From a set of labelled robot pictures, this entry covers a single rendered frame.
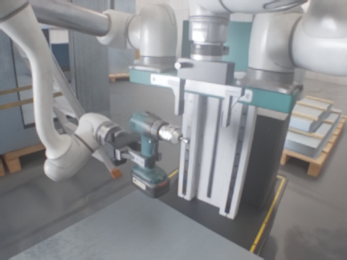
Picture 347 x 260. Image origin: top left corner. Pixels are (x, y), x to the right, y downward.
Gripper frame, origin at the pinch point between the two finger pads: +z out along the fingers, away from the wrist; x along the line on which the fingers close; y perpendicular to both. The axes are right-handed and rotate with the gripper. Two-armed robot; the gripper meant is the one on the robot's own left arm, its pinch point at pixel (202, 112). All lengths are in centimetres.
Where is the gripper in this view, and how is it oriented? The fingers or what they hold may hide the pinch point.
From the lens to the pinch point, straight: 60.2
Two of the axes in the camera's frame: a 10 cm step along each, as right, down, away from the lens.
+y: -5.7, 2.9, -7.7
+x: 8.2, 2.5, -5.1
